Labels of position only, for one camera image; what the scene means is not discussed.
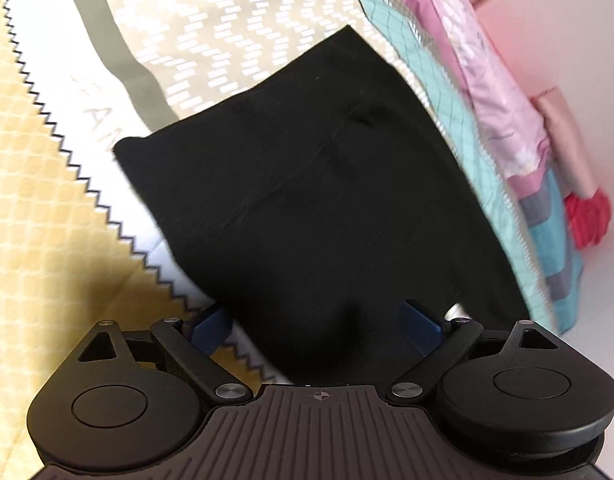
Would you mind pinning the blue grey striped pillow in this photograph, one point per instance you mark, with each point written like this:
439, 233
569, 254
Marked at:
559, 259

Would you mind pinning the pink floral pillow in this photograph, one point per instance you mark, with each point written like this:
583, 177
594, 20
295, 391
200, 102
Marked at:
512, 127

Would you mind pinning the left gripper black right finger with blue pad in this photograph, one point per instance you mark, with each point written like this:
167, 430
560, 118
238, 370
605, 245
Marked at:
442, 344

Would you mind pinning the black pants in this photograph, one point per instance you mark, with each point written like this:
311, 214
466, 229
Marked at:
312, 206

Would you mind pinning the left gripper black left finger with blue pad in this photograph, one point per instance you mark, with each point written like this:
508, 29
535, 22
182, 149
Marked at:
187, 346

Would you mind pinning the patterned yellow beige bed quilt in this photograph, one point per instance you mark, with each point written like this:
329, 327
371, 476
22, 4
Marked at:
77, 76

